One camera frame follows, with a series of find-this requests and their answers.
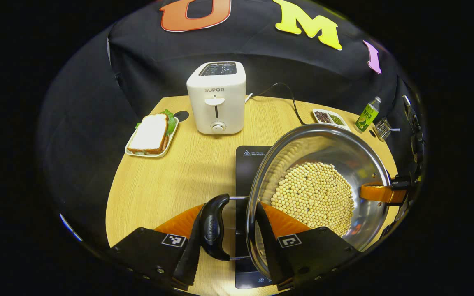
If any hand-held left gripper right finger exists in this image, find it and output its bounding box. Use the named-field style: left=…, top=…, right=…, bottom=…
left=255, top=201, right=361, bottom=291

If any sandwich with lettuce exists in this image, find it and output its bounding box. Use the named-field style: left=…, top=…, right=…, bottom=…
left=128, top=109, right=177, bottom=156

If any white divided bean dish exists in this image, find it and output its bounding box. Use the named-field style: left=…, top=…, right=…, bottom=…
left=311, top=108, right=351, bottom=132

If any pile of soybeans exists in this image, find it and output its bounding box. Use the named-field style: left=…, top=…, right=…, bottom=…
left=270, top=161, right=356, bottom=237

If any black induction cooktop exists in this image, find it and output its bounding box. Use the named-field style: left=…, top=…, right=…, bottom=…
left=235, top=145, right=288, bottom=290

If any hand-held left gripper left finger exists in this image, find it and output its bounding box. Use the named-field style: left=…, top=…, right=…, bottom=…
left=111, top=203, right=205, bottom=290

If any black backdrop cloth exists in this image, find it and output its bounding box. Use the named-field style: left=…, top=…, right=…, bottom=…
left=37, top=0, right=425, bottom=248

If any wire mesh utensil holder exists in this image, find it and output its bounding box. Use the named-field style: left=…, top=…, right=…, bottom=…
left=373, top=118, right=393, bottom=142

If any green label drink bottle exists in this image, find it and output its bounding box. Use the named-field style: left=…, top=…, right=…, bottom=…
left=355, top=96, right=382, bottom=133

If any black power cable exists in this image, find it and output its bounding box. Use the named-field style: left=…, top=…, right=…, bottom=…
left=245, top=82, right=306, bottom=126

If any white toaster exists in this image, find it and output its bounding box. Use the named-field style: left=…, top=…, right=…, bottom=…
left=186, top=61, right=247, bottom=136

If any stainless steel pot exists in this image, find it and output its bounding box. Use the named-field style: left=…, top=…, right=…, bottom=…
left=199, top=123, right=393, bottom=281

